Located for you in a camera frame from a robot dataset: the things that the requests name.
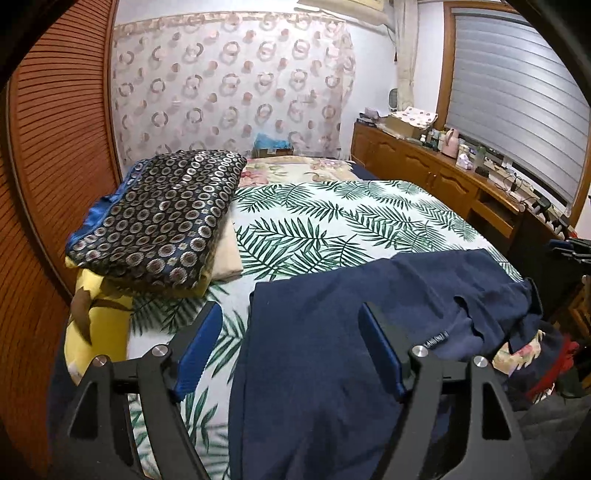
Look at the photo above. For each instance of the leaf-print bed sheet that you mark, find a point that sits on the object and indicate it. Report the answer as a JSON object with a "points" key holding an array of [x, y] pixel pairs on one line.
{"points": [[323, 221]]}

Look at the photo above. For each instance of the cardboard box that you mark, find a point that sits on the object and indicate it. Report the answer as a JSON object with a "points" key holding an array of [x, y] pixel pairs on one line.
{"points": [[399, 127]]}

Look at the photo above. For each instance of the cream floral window curtain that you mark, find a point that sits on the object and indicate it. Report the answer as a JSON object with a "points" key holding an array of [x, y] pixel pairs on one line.
{"points": [[405, 50]]}

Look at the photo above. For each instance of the navy printed t-shirt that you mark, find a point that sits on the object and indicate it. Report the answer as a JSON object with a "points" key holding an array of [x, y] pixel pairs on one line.
{"points": [[332, 360]]}

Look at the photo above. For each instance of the navy circle-print folded cloth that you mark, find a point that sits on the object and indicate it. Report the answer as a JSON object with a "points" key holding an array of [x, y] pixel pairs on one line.
{"points": [[166, 217]]}

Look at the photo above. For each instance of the navy mattress sheet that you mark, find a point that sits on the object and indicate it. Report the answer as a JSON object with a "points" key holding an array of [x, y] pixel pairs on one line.
{"points": [[367, 173]]}

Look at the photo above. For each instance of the beige folded cloth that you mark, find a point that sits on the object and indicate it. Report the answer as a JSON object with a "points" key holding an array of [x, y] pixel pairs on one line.
{"points": [[226, 254]]}

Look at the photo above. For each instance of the pink thermos jug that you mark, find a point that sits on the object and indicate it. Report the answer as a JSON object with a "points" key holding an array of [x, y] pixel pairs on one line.
{"points": [[450, 142]]}

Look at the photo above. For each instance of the pink tissue pack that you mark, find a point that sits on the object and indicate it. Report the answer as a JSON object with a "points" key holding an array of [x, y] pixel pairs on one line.
{"points": [[464, 162]]}

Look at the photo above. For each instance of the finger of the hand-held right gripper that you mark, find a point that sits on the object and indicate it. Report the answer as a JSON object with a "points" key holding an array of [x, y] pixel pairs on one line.
{"points": [[572, 249]]}

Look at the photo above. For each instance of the small round fan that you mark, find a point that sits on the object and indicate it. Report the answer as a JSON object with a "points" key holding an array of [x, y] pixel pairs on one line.
{"points": [[394, 99]]}

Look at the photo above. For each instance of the purple plush item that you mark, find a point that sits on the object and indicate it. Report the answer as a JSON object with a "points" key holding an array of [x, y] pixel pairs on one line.
{"points": [[370, 113]]}

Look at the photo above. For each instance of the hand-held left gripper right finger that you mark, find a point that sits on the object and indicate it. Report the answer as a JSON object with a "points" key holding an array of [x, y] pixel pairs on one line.
{"points": [[383, 350]]}

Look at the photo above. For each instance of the row of toiletry bottles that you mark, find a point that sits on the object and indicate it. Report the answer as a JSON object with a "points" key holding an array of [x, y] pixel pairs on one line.
{"points": [[431, 139]]}

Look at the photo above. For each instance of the cream wall air conditioner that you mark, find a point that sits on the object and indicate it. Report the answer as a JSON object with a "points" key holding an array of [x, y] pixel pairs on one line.
{"points": [[351, 9]]}

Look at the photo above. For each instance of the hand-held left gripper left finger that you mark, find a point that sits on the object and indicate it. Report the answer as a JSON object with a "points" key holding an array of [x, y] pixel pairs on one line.
{"points": [[201, 350]]}

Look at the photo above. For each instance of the box with blue cloth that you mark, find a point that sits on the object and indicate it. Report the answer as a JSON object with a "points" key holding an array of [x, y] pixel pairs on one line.
{"points": [[272, 145]]}

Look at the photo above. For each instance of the wooden louvred wardrobe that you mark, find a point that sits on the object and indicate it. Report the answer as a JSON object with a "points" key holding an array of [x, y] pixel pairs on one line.
{"points": [[55, 138]]}

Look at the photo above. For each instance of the red cloth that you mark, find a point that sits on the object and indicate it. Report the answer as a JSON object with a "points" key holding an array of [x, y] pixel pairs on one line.
{"points": [[549, 378]]}

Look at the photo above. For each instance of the wooden sideboard cabinet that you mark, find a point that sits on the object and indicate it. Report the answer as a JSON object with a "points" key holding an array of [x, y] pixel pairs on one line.
{"points": [[415, 166]]}

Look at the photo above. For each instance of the white floral cloth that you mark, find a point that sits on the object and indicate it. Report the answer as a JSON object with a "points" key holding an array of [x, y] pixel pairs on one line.
{"points": [[420, 116]]}

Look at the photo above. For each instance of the circle-print sheer curtain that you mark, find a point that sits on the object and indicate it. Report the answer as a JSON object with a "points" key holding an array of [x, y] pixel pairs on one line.
{"points": [[231, 83]]}

